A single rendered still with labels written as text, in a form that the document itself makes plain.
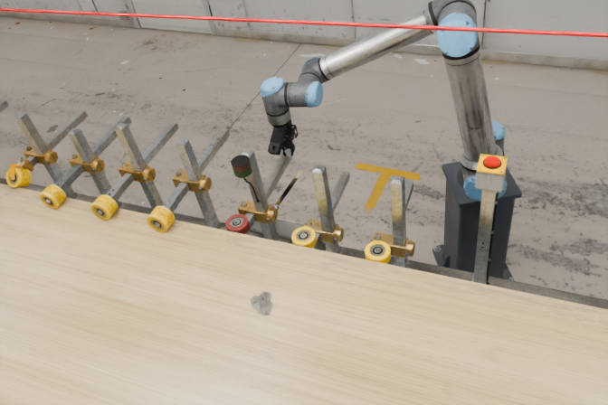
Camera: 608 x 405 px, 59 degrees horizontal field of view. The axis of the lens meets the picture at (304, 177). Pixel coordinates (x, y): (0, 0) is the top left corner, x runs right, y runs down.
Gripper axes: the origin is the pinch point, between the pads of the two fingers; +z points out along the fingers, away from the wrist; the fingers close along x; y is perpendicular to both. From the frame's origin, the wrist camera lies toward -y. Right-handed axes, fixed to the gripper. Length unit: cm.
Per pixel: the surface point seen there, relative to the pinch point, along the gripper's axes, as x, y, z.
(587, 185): -121, 101, 87
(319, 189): -29.4, -31.4, -21.7
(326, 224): -29.4, -31.9, -5.1
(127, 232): 37, -56, -9
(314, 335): -42, -74, -10
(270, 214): -8.4, -32.0, -4.8
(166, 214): 21, -49, -16
